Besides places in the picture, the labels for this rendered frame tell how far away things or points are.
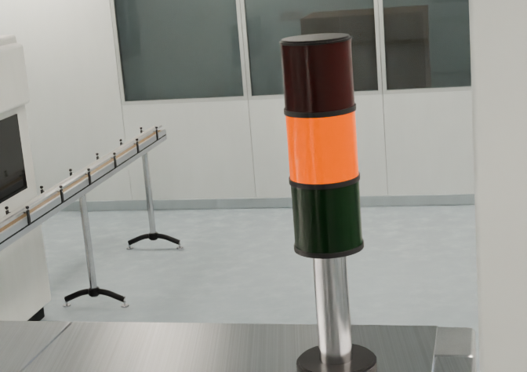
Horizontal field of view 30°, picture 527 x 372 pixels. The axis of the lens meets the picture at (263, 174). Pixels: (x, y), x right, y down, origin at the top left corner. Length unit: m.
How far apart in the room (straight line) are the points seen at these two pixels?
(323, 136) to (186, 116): 8.50
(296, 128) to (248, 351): 0.21
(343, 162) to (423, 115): 8.09
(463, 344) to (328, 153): 0.21
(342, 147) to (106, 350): 0.28
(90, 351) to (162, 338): 0.06
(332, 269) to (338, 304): 0.03
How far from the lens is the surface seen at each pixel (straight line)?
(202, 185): 9.27
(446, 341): 0.80
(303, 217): 0.69
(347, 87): 0.67
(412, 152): 8.84
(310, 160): 0.67
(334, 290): 0.71
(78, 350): 0.84
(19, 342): 0.88
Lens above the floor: 2.42
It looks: 13 degrees down
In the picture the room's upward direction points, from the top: 5 degrees counter-clockwise
